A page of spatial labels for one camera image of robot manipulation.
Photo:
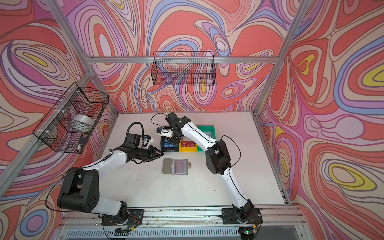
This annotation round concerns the grey card holder wallet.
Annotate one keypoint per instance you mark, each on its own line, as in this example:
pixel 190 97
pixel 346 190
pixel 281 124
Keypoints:
pixel 168 166

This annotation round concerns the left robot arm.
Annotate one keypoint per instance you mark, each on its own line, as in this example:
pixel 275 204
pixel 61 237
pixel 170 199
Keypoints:
pixel 80 190

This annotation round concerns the green plastic bin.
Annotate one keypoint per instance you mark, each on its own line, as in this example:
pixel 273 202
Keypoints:
pixel 208 130

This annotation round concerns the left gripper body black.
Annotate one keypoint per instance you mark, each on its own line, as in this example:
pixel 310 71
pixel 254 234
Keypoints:
pixel 143 154

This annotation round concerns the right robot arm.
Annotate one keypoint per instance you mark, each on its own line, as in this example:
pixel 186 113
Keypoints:
pixel 218 160

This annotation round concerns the black plastic bin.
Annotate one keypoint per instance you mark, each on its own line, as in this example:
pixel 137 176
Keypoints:
pixel 166 146

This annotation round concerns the left wire basket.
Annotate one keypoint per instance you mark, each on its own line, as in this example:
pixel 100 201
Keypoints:
pixel 73 121

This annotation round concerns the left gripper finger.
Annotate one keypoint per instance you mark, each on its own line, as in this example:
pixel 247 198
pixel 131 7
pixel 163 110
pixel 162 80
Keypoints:
pixel 156 152
pixel 155 158

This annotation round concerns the red card in yellow bin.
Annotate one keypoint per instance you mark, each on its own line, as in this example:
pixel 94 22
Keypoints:
pixel 188 144

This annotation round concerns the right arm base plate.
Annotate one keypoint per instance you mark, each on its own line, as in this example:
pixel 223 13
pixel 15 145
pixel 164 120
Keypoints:
pixel 232 216

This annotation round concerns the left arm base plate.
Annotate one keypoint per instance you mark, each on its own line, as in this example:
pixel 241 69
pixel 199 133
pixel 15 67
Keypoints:
pixel 131 218

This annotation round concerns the yellow plastic bin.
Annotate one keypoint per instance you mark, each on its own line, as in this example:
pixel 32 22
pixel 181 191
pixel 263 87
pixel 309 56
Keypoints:
pixel 187 149

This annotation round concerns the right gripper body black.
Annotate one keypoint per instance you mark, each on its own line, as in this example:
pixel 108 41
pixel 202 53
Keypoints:
pixel 176 137

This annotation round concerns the back wire basket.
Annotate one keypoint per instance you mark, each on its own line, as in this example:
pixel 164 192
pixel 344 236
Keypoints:
pixel 184 68

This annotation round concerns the red credit card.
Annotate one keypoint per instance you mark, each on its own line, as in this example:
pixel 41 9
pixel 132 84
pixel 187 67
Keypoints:
pixel 181 167

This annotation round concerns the wire basket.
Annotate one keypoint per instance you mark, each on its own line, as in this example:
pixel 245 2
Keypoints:
pixel 73 121
pixel 184 68

